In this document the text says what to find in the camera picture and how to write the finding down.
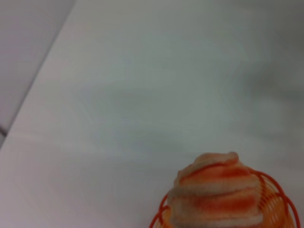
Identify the orange white striped bread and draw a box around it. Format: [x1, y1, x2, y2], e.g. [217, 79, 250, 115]
[167, 152, 263, 228]

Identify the orange woven plastic basket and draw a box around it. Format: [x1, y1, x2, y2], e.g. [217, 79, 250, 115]
[149, 170, 304, 228]

